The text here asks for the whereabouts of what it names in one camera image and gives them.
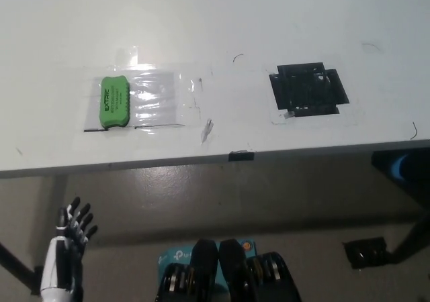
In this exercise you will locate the black object with blue patch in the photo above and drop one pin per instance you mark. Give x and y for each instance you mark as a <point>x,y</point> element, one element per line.
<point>403,171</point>

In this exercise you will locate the teal tp-link box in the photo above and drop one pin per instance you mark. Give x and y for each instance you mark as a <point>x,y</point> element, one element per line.
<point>174,255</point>

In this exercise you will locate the black tape patch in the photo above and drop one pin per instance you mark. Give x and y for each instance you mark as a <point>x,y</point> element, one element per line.
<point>302,90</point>

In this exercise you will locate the green whiteboard eraser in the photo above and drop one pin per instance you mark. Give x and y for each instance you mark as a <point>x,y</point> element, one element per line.
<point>114,102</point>

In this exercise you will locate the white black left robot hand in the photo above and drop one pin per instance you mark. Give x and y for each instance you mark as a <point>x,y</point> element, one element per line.
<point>57,265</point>

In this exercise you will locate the black floor foot plate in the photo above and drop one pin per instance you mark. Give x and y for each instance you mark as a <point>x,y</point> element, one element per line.
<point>366,253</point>

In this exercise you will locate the small black tape strip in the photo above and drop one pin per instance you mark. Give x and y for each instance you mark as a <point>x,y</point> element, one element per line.
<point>241,156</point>

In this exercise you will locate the clear plastic sheet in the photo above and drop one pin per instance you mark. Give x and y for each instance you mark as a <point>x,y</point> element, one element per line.
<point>154,97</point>

